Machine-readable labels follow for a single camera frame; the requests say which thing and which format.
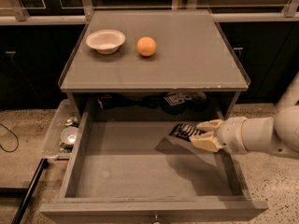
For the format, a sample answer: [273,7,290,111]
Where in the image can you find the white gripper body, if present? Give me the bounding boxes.
[216,117,248,155]

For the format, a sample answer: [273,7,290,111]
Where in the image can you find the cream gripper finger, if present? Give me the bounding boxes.
[196,119,223,132]
[190,132,223,152]

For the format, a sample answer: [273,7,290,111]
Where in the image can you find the black snack bar packet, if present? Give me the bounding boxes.
[169,123,202,141]

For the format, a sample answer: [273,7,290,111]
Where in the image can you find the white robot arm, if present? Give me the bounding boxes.
[189,73,299,159]

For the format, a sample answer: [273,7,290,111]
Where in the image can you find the dark items behind drawer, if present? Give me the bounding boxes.
[97,91,208,115]

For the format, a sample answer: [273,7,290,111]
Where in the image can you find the grey open top drawer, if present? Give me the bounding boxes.
[40,98,268,224]

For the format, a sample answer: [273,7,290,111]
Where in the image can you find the grey cabinet with counter top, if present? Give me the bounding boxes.
[57,9,251,123]

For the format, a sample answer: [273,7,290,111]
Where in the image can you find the orange fruit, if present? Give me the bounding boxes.
[136,36,157,57]

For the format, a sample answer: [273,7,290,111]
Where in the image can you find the white paper bowl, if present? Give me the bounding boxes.
[86,30,126,55]

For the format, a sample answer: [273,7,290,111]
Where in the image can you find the small white cup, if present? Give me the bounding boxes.
[61,127,78,145]

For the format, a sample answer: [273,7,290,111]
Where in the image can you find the clear plastic storage bin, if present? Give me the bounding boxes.
[41,99,79,160]

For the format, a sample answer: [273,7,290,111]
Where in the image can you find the black bar on floor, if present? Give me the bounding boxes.
[0,159,49,224]

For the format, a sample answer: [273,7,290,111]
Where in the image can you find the metal window frame rail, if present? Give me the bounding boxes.
[0,0,299,25]

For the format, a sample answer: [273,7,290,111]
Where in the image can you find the black cable on floor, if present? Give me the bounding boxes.
[0,123,20,153]

